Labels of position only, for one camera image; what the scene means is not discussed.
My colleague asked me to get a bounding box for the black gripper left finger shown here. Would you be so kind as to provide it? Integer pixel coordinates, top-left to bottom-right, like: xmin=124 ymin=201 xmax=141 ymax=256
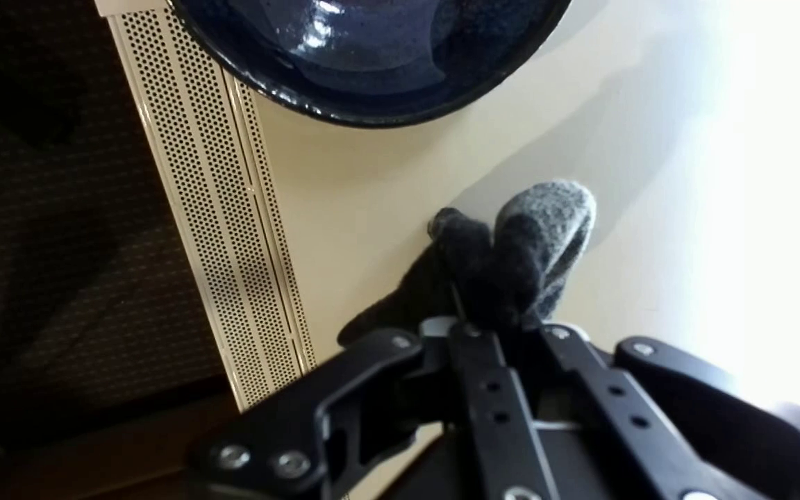
xmin=185 ymin=316 xmax=560 ymax=500

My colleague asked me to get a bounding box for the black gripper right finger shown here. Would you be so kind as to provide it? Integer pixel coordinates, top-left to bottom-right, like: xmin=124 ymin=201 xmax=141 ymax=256
xmin=538 ymin=323 xmax=800 ymax=500

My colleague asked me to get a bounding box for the white window sill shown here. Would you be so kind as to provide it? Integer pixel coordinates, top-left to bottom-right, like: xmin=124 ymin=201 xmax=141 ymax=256
xmin=255 ymin=0 xmax=800 ymax=500

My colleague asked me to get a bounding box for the dark blue bowl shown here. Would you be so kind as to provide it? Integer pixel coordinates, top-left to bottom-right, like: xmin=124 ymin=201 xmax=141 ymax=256
xmin=170 ymin=0 xmax=574 ymax=131

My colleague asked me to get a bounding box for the white wall heater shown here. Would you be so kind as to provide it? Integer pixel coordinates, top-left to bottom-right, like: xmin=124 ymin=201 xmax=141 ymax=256
xmin=91 ymin=0 xmax=323 ymax=416

